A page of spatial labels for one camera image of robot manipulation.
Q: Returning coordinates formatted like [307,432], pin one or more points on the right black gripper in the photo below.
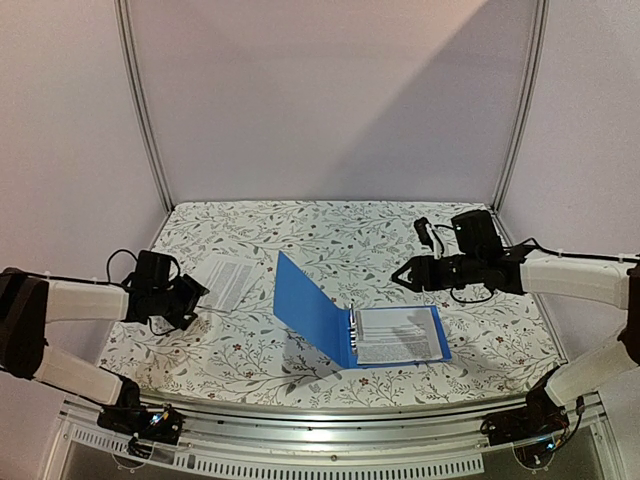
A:
[421,273]

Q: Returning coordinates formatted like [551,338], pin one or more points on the blue folder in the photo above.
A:
[303,307]

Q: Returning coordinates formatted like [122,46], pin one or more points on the chrome lever arch clip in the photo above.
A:
[353,334]

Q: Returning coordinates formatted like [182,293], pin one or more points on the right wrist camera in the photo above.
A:
[475,233]

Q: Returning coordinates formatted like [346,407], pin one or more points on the white printed paper sheets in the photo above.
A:
[228,279]

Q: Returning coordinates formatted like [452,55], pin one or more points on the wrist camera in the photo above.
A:
[475,233]
[155,276]

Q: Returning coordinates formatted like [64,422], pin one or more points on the aluminium front rail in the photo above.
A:
[424,426]

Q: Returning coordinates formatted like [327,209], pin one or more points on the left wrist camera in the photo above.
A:
[155,276]

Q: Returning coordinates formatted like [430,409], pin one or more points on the perforated white cable tray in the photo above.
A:
[96,455]

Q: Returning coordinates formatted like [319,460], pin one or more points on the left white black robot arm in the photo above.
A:
[30,302]

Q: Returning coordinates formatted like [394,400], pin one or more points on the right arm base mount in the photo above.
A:
[530,425]

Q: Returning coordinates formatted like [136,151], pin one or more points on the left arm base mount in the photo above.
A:
[145,426]

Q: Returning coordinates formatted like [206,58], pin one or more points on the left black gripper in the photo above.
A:
[185,296]

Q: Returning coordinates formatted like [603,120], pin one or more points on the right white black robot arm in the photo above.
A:
[611,281]

